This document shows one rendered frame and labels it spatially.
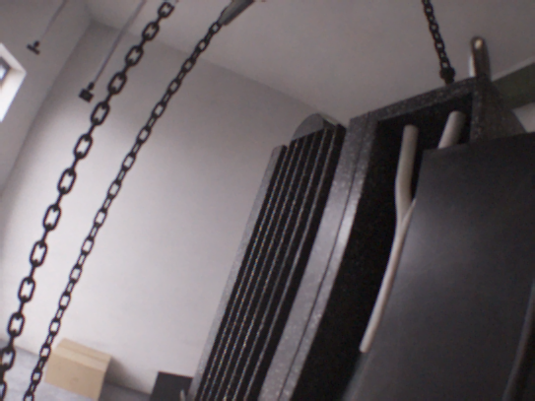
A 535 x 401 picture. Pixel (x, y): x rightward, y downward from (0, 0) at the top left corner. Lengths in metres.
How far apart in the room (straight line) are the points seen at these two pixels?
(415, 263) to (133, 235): 2.43
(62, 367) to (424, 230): 2.47
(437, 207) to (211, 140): 2.51
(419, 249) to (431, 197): 0.03
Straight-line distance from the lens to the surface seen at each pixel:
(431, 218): 0.18
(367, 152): 0.37
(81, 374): 2.51
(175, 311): 2.60
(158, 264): 2.53
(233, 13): 0.28
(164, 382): 0.83
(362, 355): 0.34
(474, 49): 0.35
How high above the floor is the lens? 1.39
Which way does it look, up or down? 9 degrees up
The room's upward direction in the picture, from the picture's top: 19 degrees clockwise
